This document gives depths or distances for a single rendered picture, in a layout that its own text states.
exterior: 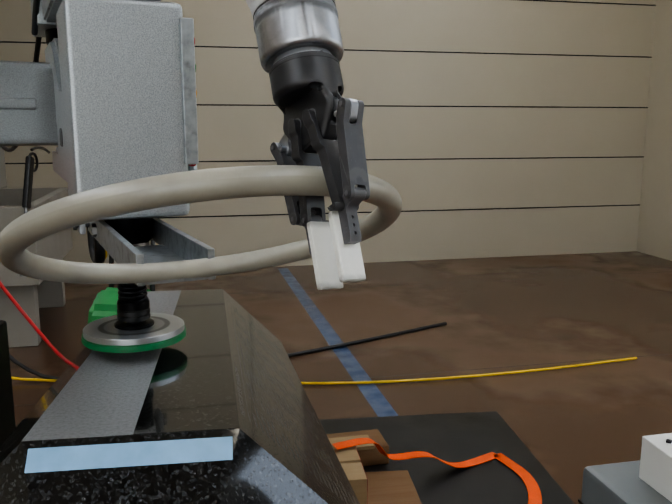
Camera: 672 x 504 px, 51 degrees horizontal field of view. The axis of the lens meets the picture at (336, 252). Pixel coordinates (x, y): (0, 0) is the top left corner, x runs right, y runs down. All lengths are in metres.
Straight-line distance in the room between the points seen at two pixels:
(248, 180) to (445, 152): 6.28
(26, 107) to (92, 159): 0.64
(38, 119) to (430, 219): 5.27
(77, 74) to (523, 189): 6.18
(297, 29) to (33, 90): 1.40
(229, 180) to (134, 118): 0.79
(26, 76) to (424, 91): 5.17
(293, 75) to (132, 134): 0.75
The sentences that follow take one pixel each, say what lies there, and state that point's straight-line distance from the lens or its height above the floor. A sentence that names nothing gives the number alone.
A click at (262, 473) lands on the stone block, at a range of 1.19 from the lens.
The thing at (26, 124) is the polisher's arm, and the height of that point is 1.31.
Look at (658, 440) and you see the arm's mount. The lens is 1.14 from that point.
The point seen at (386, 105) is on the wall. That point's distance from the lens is 6.71.
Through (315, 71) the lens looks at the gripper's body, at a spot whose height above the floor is 1.36.
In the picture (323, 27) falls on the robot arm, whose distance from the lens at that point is 0.74.
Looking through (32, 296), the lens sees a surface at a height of 0.31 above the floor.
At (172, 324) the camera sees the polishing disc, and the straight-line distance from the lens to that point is 1.57.
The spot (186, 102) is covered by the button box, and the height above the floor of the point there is 1.36.
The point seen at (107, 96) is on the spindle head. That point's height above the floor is 1.36.
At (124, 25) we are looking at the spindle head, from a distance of 1.44.
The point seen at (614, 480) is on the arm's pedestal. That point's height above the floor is 0.80.
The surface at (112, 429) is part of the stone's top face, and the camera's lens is 1.22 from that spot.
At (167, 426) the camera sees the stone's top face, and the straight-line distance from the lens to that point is 1.20.
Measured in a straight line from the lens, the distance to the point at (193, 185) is 0.66.
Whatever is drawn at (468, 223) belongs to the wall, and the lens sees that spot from 7.07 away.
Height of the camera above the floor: 1.31
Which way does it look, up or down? 10 degrees down
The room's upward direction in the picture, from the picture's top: straight up
